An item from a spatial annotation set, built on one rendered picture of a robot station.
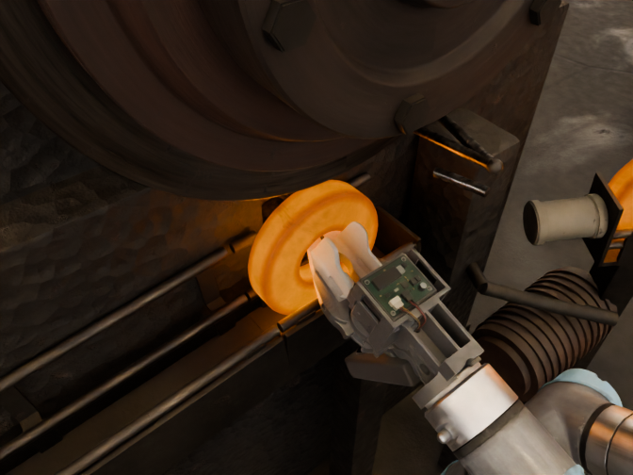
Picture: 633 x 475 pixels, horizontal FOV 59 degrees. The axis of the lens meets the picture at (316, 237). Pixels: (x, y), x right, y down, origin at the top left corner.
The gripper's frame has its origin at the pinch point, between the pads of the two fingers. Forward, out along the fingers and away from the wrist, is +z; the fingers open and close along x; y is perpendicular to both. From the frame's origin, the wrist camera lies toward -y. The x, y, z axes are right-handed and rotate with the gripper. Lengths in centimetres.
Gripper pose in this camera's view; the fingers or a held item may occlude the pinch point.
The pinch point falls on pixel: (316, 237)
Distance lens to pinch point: 59.8
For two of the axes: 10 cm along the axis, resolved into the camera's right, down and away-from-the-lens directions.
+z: -5.9, -7.2, 3.5
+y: 1.6, -5.4, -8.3
